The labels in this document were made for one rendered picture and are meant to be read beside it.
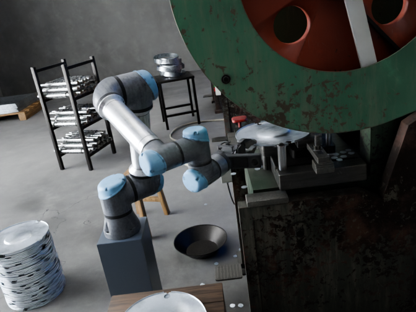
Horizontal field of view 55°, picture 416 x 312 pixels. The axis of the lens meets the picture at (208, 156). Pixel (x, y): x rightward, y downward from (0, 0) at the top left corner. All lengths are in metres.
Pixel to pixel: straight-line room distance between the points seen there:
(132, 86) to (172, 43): 6.71
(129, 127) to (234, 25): 0.45
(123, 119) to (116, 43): 7.03
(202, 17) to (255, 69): 0.18
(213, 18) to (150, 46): 7.19
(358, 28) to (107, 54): 7.46
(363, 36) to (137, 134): 0.66
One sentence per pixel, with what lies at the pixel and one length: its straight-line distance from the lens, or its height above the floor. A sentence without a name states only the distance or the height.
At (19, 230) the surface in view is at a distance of 2.24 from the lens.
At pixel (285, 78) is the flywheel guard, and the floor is 1.08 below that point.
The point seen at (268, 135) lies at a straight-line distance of 1.50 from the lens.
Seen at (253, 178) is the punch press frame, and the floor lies 0.65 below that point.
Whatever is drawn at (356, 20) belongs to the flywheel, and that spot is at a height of 1.19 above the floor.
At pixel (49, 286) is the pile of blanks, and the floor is 0.08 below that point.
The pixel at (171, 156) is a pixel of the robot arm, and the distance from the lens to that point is 1.12.
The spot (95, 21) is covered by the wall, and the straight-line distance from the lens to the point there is 8.31.
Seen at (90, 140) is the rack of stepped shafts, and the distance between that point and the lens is 3.71.
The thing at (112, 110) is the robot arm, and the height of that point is 1.00.
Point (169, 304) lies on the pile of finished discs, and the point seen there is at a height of 0.37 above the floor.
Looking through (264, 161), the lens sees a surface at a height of 0.68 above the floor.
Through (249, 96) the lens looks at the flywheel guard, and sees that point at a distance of 1.01.
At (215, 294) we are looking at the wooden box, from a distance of 1.44.
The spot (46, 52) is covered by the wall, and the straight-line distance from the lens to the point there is 8.66.
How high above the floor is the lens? 1.29
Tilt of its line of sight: 21 degrees down
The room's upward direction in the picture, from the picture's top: 8 degrees counter-clockwise
